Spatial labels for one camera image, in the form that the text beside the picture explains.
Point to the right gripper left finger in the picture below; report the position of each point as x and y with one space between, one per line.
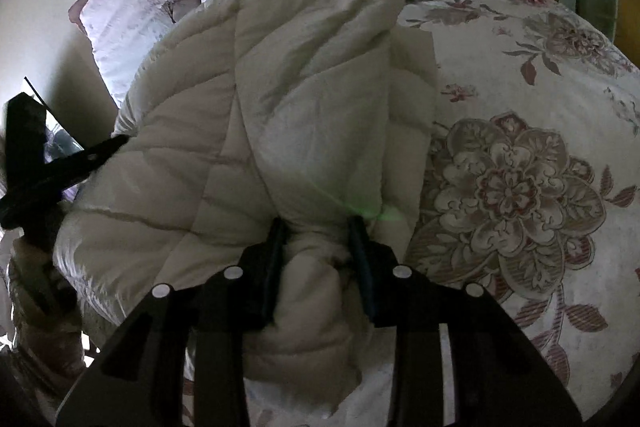
244 296

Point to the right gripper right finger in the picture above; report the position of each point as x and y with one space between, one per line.
385 286

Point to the beige quilted down jacket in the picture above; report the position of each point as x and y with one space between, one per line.
311 111

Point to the shiny left jacket sleeve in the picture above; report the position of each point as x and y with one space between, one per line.
41 348

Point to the floral bed quilt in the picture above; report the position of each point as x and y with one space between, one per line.
530 188

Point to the small pink floral pillow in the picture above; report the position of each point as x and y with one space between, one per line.
123 32

